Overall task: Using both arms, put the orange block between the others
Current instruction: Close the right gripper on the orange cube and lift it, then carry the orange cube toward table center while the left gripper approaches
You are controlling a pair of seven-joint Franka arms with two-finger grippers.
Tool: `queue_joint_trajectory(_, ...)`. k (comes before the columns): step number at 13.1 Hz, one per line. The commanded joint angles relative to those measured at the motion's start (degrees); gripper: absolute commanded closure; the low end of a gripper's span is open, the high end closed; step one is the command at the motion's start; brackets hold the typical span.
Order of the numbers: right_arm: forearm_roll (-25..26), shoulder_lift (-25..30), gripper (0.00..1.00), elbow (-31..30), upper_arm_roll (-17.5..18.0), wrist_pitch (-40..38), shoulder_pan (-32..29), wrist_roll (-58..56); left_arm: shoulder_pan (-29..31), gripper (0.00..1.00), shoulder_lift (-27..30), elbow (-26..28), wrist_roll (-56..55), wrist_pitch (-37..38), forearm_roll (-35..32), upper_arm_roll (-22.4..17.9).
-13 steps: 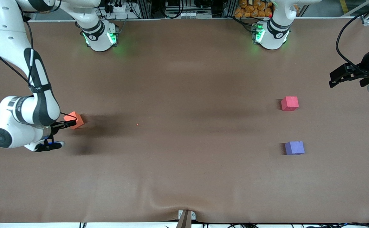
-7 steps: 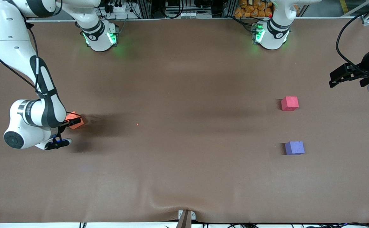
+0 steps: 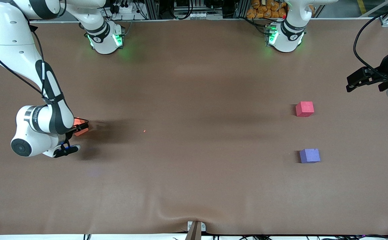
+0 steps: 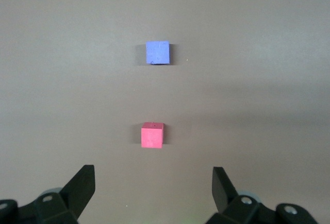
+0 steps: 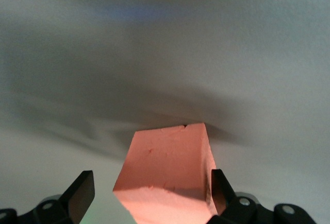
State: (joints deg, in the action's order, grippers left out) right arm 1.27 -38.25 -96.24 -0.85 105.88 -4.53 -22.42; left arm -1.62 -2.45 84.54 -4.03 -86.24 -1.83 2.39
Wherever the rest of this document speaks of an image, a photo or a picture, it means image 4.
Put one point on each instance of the brown table cover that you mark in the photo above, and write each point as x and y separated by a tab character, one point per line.
77	79

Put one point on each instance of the red foam block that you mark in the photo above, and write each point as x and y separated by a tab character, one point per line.
152	137

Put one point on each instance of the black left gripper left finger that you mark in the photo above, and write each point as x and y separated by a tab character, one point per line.
69	198

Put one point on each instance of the purple foam block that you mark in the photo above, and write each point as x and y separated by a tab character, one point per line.
157	52

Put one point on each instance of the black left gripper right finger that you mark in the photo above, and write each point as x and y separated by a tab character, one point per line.
232	208

